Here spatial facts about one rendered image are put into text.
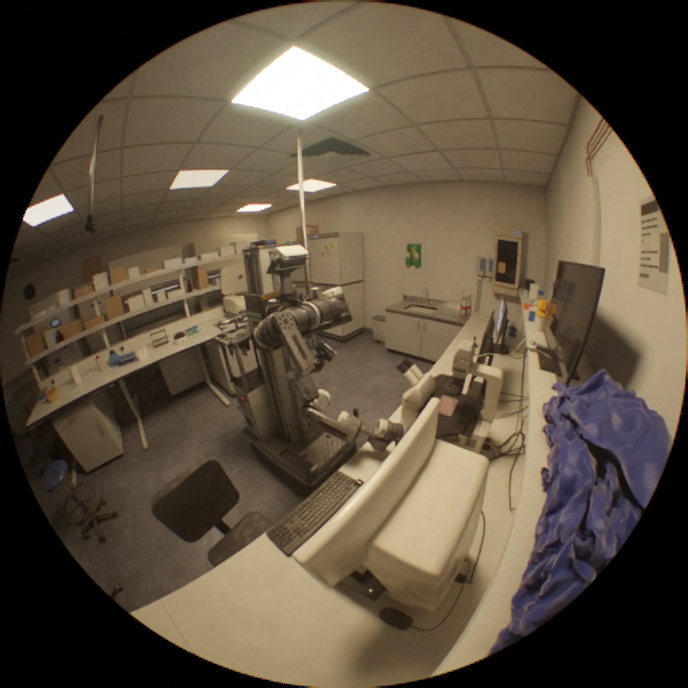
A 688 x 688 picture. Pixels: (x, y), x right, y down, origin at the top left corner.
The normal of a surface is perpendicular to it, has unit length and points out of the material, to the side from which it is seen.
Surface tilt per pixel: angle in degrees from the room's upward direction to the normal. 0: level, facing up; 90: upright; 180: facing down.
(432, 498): 0
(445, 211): 90
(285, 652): 0
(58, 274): 90
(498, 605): 0
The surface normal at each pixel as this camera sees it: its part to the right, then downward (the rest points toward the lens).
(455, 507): -0.04, -0.91
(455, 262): -0.63, 0.34
